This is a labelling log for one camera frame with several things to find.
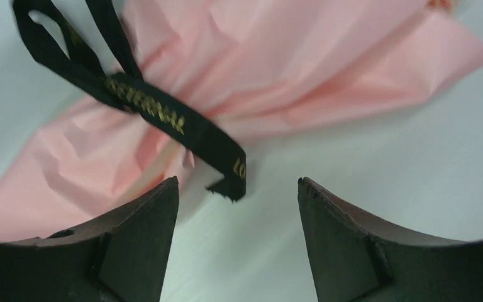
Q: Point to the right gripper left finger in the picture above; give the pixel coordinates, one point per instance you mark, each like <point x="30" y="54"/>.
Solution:
<point x="121" y="255"/>

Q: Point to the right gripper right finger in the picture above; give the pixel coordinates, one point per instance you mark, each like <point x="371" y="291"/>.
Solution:
<point x="357" y="256"/>

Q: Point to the black ribbon gold lettering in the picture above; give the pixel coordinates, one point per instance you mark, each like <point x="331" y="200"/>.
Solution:
<point x="54" y="43"/>

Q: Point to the pink flower bouquet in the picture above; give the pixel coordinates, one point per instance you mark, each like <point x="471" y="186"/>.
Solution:
<point x="256" y="69"/>

